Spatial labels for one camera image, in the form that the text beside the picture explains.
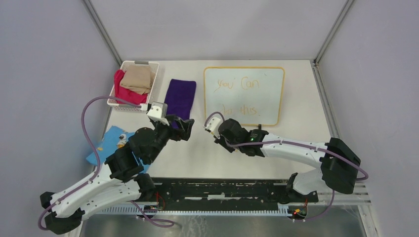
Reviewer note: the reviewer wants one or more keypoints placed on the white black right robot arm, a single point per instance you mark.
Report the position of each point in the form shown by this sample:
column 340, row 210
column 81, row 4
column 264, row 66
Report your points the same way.
column 335, row 165

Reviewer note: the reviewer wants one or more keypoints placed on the beige cloth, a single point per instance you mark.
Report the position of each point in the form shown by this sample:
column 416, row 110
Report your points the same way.
column 139, row 79

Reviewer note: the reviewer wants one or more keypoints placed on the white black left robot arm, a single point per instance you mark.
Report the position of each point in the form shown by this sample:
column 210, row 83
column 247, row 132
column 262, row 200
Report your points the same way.
column 118, row 179

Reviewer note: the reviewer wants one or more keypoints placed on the pink cloth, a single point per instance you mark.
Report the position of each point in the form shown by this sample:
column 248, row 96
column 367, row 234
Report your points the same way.
column 126, row 94

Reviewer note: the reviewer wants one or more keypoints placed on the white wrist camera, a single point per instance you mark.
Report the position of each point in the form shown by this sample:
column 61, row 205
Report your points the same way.
column 156, row 112
column 212, row 126

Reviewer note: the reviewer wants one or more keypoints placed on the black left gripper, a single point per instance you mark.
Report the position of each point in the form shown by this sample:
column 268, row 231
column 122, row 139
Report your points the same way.
column 178, row 134

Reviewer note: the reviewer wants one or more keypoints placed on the purple towel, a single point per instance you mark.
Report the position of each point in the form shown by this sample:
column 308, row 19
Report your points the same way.
column 180, row 97

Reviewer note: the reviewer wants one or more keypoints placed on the white toothed cable duct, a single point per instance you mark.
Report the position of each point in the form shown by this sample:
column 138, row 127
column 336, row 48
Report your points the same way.
column 130, row 209

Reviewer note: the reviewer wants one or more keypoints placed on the yellow framed whiteboard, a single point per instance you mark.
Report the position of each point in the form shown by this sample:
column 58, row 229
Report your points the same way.
column 250, row 95

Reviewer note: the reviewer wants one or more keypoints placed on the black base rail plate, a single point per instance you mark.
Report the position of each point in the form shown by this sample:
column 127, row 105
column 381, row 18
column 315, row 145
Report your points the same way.
column 195, row 194

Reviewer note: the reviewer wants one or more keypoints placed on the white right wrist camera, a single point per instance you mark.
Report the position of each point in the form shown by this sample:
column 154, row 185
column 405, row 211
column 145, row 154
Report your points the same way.
column 212, row 126

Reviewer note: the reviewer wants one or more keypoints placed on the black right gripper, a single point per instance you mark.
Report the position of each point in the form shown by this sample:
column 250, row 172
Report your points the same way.
column 220, row 141

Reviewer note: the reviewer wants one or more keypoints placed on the blue cartoon cloth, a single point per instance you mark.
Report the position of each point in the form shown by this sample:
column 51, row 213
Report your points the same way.
column 113, row 139

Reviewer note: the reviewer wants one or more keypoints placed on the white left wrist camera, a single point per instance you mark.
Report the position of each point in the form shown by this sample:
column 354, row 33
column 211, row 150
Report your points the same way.
column 156, row 112

